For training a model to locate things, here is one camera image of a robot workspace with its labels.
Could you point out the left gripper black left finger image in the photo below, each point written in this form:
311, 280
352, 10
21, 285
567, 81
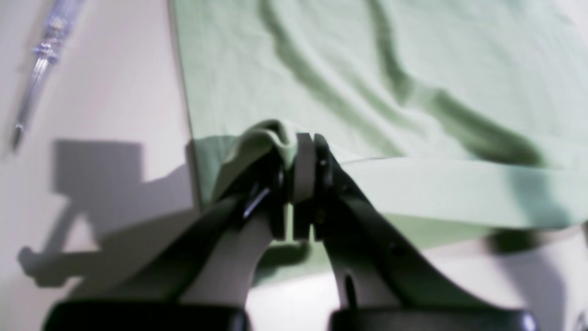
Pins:
200, 282

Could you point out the light green T-shirt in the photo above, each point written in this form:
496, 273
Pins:
456, 118

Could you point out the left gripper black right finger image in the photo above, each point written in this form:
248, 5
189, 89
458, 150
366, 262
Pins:
384, 282

